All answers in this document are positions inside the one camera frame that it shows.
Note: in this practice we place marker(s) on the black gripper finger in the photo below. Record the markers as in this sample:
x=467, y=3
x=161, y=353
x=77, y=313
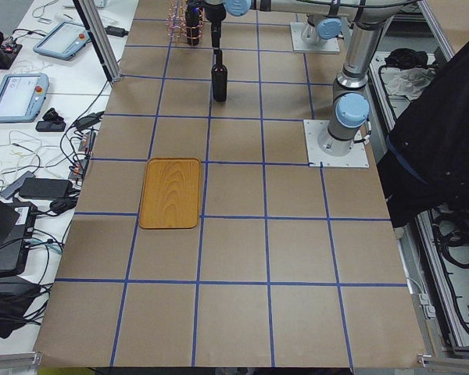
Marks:
x=214, y=35
x=218, y=34

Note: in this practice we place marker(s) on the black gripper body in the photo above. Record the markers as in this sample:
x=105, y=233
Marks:
x=216, y=16

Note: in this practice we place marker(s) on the dark wine bottle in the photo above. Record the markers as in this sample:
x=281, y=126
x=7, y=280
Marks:
x=219, y=77
x=192, y=25

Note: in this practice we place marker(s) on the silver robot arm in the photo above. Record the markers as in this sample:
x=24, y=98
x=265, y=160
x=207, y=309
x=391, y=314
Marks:
x=351, y=109
x=274, y=27

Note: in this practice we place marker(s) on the wooden tray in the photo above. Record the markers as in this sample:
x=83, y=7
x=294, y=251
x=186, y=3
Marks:
x=170, y=194

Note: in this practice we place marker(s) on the blue teach pendant far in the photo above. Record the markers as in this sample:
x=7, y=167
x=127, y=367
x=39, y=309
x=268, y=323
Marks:
x=64, y=41

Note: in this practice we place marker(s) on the blue teach pendant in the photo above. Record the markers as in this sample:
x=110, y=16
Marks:
x=64, y=41
x=22, y=96

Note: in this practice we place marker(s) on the blue teach pendant near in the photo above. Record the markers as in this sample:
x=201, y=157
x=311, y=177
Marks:
x=22, y=96

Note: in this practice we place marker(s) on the black power adapter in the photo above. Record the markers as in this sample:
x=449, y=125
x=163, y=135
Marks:
x=44, y=189

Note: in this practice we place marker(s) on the black cloth cover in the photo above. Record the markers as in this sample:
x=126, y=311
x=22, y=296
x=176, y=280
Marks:
x=427, y=162

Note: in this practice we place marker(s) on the copper wire bottle basket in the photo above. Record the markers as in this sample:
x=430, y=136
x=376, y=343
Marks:
x=175, y=22

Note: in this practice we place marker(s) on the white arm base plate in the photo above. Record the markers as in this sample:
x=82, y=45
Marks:
x=325, y=151
x=321, y=38

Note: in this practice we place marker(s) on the aluminium frame post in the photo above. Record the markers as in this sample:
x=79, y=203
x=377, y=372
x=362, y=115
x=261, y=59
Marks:
x=93, y=25

